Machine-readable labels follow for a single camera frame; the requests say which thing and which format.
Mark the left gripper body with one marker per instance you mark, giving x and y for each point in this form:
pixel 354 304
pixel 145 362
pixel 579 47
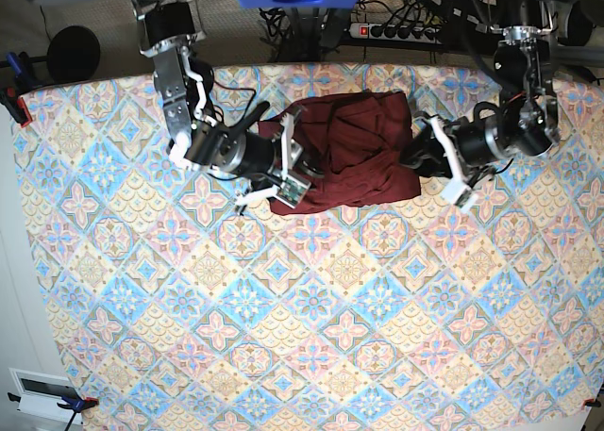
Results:
pixel 463 149

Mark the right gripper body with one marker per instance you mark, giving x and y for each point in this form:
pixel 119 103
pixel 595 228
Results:
pixel 236 152

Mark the dark red t-shirt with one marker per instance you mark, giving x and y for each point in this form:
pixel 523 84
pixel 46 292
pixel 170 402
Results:
pixel 356 140

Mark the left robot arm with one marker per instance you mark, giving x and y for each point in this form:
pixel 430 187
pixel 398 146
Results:
pixel 511 42

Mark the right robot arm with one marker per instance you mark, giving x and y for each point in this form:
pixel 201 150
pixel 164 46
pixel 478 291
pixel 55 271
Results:
pixel 167 33

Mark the white power strip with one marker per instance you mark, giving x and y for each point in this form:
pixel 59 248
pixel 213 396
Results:
pixel 412 33

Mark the patterned tablecloth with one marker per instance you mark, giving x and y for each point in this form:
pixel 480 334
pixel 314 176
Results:
pixel 176 313

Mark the black round stool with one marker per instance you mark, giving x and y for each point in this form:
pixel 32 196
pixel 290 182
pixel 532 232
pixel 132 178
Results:
pixel 73 55

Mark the upper left table clamp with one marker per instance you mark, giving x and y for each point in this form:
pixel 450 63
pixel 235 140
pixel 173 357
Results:
pixel 23 81

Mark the table clamp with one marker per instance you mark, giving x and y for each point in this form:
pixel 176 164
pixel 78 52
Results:
pixel 23 81
pixel 592 403
pixel 71 405

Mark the lower right table clamp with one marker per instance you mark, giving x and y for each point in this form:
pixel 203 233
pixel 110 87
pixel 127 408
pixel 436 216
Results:
pixel 592 403

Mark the lower left table clamp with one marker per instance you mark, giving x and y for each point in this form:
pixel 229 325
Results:
pixel 71 405

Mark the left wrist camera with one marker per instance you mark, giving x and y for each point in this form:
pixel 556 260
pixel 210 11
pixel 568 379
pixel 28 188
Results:
pixel 459 194

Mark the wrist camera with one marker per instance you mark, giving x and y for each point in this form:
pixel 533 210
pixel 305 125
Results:
pixel 459 194
pixel 293 189

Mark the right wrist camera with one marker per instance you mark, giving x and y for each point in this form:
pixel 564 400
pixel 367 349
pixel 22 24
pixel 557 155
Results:
pixel 293 189

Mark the white wall outlet box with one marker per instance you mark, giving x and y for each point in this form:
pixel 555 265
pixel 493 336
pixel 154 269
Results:
pixel 40 394

